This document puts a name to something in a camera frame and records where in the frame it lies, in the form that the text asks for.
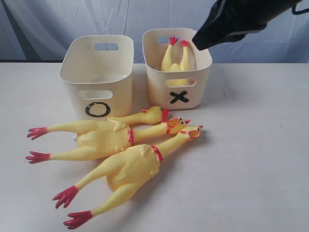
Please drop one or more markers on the detached yellow chicken head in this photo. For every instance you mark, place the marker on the detached yellow chicken head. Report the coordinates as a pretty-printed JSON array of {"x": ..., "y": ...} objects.
[{"x": 151, "y": 116}]

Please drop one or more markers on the cream bin marked X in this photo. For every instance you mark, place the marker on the cream bin marked X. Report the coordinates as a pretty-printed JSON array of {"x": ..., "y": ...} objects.
[{"x": 154, "y": 44}]

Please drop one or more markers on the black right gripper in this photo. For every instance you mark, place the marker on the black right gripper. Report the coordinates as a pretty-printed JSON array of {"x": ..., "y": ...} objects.
[{"x": 231, "y": 20}]

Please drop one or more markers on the cream bin marked O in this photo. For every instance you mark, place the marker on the cream bin marked O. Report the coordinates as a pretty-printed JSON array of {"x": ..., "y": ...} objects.
[{"x": 97, "y": 73}]

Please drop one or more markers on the whole yellow rubber chicken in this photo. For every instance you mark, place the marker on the whole yellow rubber chicken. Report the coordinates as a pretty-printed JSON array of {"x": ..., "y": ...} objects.
[
  {"x": 125, "y": 173},
  {"x": 99, "y": 139}
]

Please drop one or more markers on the headless yellow rubber chicken body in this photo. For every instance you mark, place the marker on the headless yellow rubber chicken body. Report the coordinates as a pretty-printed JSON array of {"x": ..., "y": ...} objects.
[{"x": 168, "y": 66}]

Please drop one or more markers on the blue backdrop cloth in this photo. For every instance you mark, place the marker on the blue backdrop cloth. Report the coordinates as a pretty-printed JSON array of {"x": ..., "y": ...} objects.
[{"x": 44, "y": 29}]

